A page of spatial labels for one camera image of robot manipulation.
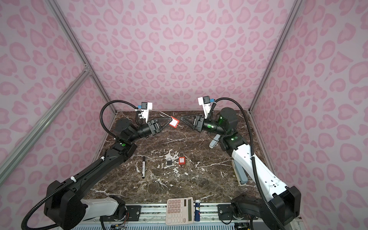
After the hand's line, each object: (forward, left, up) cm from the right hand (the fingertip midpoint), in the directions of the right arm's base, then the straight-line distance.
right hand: (183, 119), depth 60 cm
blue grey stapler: (-9, -31, -36) cm, 48 cm away
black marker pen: (-5, +27, -40) cm, 48 cm away
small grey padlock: (-1, +11, -40) cm, 41 cm away
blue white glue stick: (-28, -6, -39) cm, 48 cm away
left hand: (+2, +5, -1) cm, 6 cm away
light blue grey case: (+14, -18, -39) cm, 45 cm away
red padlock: (+1, +3, -39) cm, 39 cm away
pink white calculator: (-28, +2, -38) cm, 47 cm away
